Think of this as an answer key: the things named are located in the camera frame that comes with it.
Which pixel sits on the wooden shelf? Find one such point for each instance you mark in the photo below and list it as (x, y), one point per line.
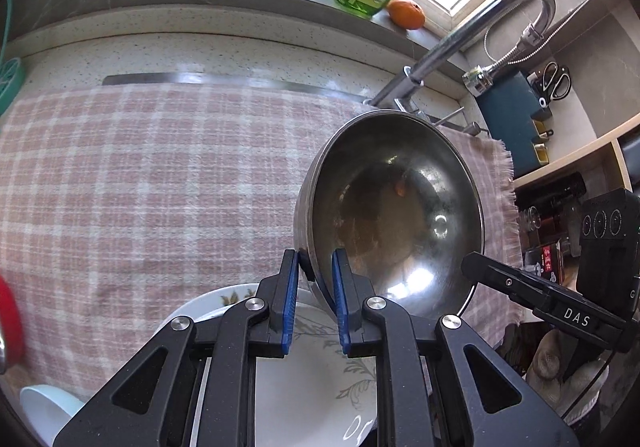
(565, 162)

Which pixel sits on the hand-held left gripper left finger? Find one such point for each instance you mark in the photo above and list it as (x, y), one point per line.
(290, 307)

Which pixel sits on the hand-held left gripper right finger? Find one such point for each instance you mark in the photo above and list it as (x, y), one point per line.
(342, 307)

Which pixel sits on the pink plaid cloth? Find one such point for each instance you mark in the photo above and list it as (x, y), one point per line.
(150, 187)

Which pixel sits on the orange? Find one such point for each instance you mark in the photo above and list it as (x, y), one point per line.
(407, 13)

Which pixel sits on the teal knife block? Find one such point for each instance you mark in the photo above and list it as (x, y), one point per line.
(512, 122)

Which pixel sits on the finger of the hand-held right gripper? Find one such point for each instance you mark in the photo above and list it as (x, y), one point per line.
(500, 277)

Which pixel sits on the large steel bowl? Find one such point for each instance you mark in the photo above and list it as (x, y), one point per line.
(395, 217)

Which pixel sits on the red object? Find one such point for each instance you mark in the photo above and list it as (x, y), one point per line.
(10, 322)

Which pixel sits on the white plate with leaf print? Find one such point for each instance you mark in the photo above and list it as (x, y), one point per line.
(310, 392)

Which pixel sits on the steel faucet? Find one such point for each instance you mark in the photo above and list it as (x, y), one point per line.
(450, 39)

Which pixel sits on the person's right hand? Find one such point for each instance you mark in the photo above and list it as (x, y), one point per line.
(555, 372)

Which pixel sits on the scissors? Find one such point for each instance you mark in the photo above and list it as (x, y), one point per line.
(555, 79)

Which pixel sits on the light blue bowl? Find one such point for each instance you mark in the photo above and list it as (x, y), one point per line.
(47, 409)

